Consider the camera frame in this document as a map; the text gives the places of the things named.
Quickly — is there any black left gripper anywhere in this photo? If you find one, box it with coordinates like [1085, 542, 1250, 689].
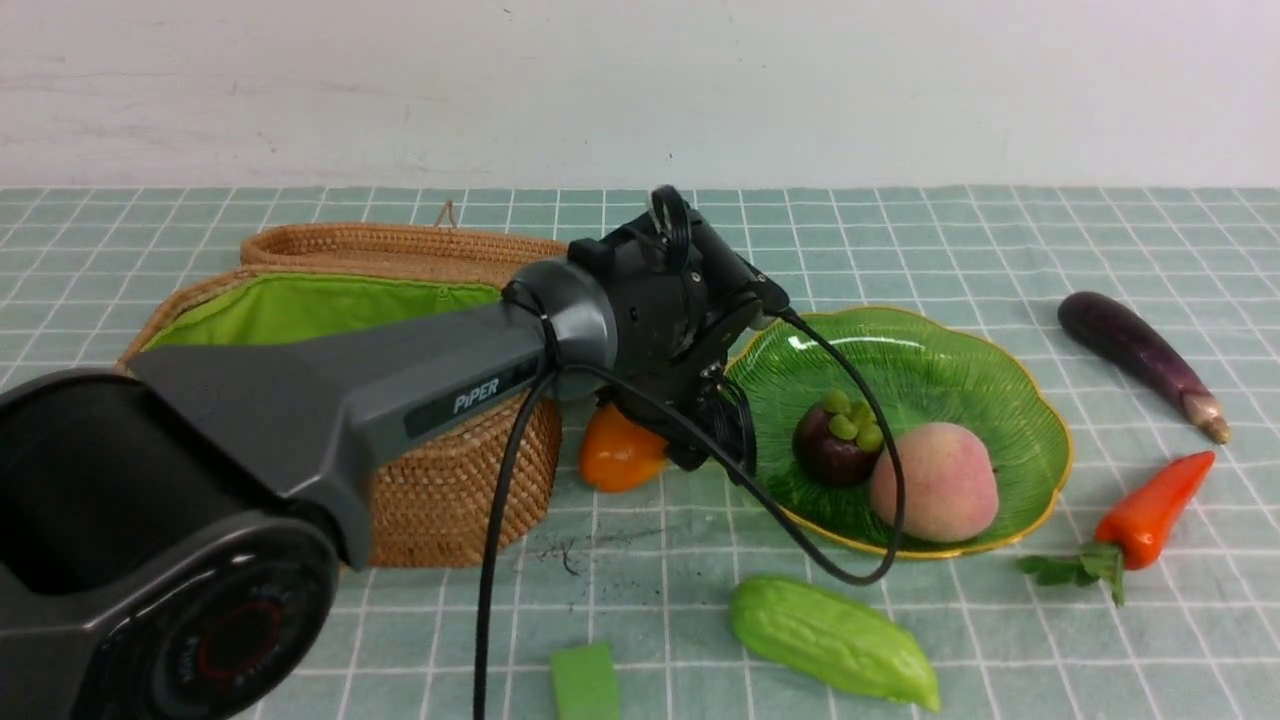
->
[611, 300, 760, 486]

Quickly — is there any orange yellow mango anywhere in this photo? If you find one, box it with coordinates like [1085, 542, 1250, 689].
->
[579, 404, 668, 493]

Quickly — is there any dark purple mangosteen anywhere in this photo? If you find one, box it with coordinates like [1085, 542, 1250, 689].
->
[791, 389, 884, 488]

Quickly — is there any green bitter gourd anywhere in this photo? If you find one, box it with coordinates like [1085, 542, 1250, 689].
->
[730, 575, 942, 714]

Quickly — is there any pink peach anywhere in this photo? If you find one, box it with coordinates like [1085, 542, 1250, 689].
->
[895, 421, 998, 544]

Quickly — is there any purple eggplant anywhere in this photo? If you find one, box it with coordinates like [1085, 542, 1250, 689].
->
[1057, 290, 1233, 445]

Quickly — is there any red orange chili pepper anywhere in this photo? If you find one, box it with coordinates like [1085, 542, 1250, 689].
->
[1016, 450, 1217, 607]

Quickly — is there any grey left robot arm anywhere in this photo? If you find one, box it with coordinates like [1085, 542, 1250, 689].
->
[1, 186, 762, 719]

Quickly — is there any green glass leaf plate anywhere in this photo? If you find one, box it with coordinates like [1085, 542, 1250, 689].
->
[727, 306, 1074, 560]

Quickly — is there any green foam cube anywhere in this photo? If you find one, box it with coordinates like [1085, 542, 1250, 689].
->
[550, 642, 621, 720]

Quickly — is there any woven rattan basket lid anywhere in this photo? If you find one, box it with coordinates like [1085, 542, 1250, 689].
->
[239, 222, 566, 287]

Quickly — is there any teal checkered tablecloth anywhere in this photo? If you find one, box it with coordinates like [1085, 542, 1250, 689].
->
[1, 186, 1279, 719]

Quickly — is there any woven rattan basket green lining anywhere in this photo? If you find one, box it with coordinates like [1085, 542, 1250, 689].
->
[115, 264, 564, 569]

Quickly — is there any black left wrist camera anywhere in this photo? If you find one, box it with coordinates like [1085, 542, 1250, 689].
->
[690, 210, 792, 331]

